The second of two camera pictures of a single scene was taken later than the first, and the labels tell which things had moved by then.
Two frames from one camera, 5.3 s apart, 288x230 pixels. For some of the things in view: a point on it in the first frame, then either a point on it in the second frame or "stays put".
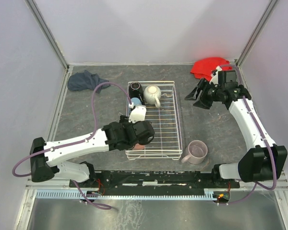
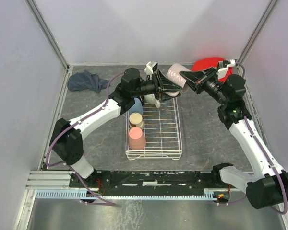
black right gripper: x=205 y=93 to x=202 y=80
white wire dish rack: x=159 y=98 stays put
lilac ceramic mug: x=198 y=151 to x=173 y=74
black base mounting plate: x=156 y=181 stays put
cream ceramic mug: x=152 y=94 stays put
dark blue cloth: x=86 y=80 stays put
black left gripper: x=145 y=135 to x=157 y=84
